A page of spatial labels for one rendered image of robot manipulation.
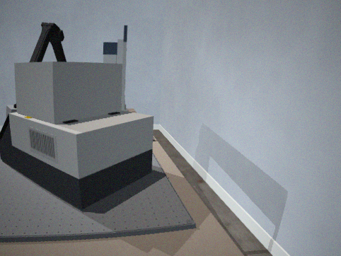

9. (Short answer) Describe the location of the white benchtop lab instrument with lid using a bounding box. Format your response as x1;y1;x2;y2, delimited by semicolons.
0;62;154;210

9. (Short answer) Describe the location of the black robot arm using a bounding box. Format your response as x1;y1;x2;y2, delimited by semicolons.
30;22;66;62

